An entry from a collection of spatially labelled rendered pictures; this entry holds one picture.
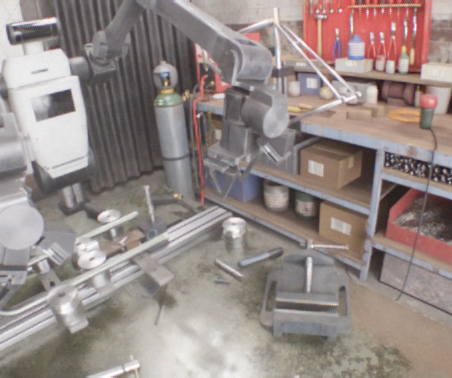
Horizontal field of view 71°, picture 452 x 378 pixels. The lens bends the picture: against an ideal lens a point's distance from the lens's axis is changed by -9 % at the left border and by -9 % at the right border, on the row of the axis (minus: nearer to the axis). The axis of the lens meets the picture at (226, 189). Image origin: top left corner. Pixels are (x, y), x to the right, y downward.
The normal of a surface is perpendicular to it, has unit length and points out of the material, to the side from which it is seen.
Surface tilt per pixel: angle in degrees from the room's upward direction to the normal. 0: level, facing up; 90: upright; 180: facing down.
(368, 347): 0
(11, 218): 89
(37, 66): 90
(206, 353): 0
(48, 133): 90
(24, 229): 89
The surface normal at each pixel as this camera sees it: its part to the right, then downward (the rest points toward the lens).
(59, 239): 0.67, 0.29
